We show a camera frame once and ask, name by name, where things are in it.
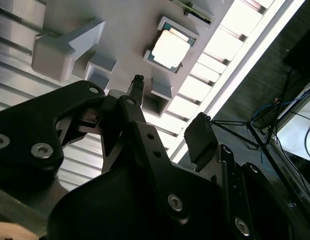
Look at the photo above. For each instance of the silver CPU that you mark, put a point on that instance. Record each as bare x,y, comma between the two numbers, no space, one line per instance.
169,48

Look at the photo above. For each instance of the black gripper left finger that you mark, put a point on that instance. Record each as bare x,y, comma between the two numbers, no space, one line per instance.
25,120

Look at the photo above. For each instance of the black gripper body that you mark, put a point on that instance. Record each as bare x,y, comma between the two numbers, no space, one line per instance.
114,205

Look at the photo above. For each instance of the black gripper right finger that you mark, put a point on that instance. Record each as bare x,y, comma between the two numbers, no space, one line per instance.
199,140

